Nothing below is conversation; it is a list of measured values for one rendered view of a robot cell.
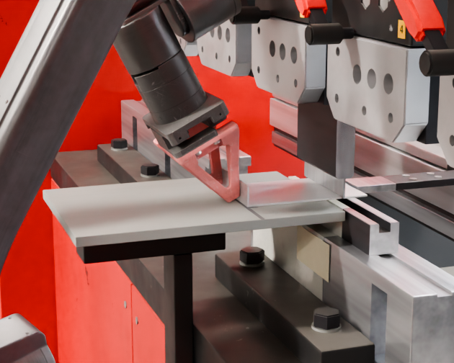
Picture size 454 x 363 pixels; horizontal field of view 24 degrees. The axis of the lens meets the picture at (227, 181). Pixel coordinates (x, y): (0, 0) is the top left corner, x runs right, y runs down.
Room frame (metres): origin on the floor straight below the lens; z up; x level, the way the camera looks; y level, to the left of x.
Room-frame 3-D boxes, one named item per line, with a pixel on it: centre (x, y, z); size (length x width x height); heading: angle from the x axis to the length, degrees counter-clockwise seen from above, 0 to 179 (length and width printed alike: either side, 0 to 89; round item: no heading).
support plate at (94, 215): (1.02, 0.04, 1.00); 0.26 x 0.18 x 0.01; 109
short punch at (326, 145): (1.07, -0.10, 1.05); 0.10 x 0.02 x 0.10; 19
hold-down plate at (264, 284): (1.01, -0.06, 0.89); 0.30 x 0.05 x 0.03; 19
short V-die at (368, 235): (1.03, -0.11, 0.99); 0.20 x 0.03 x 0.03; 19
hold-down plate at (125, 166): (1.61, 0.15, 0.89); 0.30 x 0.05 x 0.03; 19
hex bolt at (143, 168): (1.52, 0.11, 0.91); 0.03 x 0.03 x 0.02
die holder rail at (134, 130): (1.59, 0.08, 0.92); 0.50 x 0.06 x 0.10; 19
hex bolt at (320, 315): (0.91, -0.09, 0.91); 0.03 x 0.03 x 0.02
